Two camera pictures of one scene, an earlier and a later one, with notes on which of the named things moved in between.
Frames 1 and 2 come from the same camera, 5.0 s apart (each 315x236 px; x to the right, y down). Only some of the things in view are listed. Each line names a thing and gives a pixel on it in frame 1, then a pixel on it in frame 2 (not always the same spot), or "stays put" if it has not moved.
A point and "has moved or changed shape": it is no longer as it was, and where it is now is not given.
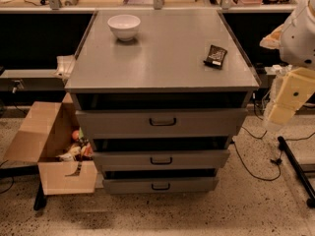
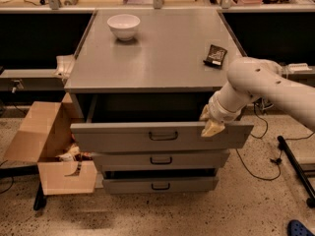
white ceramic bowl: x=124 y=26 stays put
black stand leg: x=305 y=186 stays put
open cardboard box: x=43 y=134 stays put
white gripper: x=299 y=38 to x=219 y=112
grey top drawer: x=165 y=123 has moved or changed shape
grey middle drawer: x=155 y=159 stays put
